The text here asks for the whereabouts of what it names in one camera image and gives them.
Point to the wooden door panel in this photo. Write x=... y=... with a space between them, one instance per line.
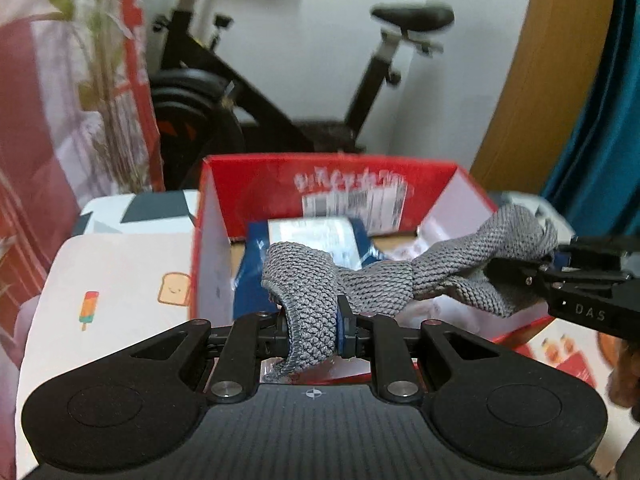
x=550 y=75

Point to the blue tissue packet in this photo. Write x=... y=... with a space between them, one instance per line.
x=307 y=232

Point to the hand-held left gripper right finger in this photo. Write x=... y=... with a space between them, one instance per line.
x=345 y=335

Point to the printed white tablecloth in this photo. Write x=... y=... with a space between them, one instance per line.
x=125 y=270

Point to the red cardboard box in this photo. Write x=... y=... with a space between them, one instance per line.
x=240 y=172

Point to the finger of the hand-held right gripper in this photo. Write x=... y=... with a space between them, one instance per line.
x=515 y=272

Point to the person's right hand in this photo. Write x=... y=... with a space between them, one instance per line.
x=625 y=375

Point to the black exercise bike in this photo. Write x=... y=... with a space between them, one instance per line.
x=235 y=85

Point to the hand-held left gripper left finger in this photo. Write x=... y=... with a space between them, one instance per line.
x=240 y=355

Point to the teal curtain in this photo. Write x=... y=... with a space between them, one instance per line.
x=600 y=135

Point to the grey knitted cloth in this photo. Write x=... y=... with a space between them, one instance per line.
x=310 y=280

